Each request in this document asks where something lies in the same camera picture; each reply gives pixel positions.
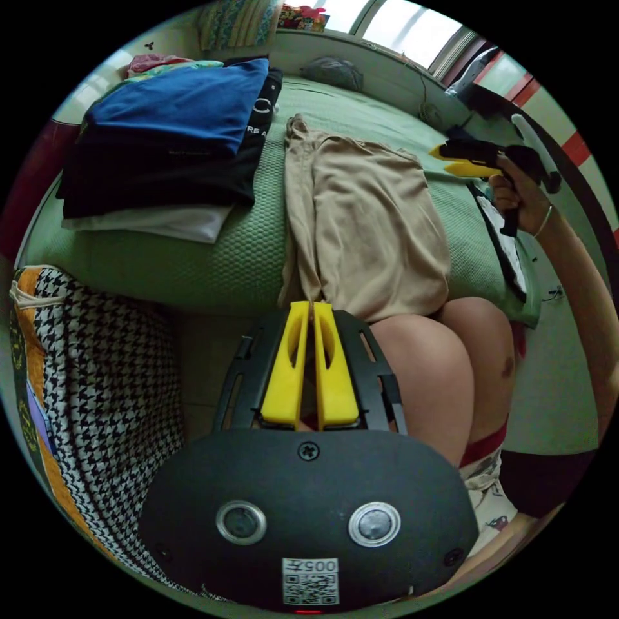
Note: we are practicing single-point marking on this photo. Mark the pile of clothes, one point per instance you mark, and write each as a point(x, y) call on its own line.
point(169, 121)

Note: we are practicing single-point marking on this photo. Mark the houndstooth patterned bag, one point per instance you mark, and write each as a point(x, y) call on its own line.
point(106, 387)

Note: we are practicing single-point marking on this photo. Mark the colourful striped pillow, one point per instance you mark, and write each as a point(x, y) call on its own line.
point(237, 24)

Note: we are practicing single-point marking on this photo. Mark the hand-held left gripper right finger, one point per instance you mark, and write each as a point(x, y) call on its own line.
point(336, 377)

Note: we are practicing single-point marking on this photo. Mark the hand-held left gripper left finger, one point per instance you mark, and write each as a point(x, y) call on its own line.
point(285, 372)

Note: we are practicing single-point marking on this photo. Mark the grey cushion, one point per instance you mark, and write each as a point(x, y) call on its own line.
point(333, 73)

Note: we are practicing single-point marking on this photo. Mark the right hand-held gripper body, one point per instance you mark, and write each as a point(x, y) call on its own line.
point(520, 162)

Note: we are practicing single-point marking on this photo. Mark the person's right hand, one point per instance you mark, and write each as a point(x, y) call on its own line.
point(522, 203)

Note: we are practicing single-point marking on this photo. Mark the colourful printed carton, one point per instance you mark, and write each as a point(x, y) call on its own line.
point(302, 17)

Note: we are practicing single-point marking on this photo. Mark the person's right forearm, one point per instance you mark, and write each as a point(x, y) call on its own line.
point(587, 309)

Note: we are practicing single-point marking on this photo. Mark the window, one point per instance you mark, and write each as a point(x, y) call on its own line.
point(406, 26)

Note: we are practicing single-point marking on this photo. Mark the black and white garment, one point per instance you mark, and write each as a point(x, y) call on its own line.
point(503, 246)

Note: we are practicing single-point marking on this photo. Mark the dark yellow t-shirt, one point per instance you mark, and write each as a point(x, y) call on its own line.
point(367, 232)

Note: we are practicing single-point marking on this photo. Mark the bed with green quilt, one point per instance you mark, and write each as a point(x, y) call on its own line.
point(242, 261)

